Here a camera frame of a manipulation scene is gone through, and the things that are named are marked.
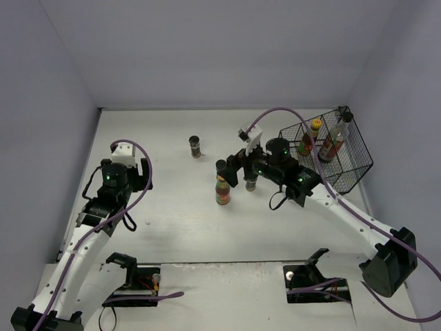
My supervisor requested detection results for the tall clear red-label bottle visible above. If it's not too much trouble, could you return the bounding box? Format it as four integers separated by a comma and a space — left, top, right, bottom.
318, 112, 353, 163

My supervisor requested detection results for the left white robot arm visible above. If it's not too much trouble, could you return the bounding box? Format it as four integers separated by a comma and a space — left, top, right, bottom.
10, 158, 153, 330

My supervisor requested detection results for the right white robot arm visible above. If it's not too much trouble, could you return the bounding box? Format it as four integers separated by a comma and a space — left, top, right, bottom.
217, 138, 418, 298

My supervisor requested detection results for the middle spice jar black lid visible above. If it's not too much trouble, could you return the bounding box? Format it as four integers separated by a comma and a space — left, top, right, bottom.
215, 159, 227, 174

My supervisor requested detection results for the spice jar black lid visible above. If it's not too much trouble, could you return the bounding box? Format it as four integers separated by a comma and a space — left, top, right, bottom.
189, 135, 201, 159
215, 159, 227, 174
245, 176, 258, 192

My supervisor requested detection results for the right spice jar black lid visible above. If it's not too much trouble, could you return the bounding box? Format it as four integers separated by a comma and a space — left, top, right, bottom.
245, 176, 258, 192

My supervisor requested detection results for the far spice jar black lid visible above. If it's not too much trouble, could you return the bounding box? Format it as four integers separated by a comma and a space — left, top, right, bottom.
189, 135, 201, 159

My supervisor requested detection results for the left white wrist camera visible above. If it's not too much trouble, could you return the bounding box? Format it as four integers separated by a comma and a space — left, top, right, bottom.
110, 142, 136, 168

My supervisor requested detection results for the black wire basket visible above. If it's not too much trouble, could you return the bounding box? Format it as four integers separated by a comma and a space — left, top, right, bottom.
278, 106, 373, 195

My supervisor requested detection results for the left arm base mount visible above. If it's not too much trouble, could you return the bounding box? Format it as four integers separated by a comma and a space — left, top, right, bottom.
102, 252, 161, 308

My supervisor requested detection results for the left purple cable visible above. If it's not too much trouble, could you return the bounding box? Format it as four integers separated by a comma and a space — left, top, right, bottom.
34, 139, 185, 331

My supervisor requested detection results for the purple cable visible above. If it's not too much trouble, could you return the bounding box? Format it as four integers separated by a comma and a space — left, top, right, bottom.
246, 107, 441, 325
34, 139, 185, 331

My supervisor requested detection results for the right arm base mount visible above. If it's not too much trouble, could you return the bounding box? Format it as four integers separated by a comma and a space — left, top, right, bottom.
283, 248, 351, 304

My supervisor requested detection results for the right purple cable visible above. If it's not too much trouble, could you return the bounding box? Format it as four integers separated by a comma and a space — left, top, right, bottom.
246, 107, 441, 325

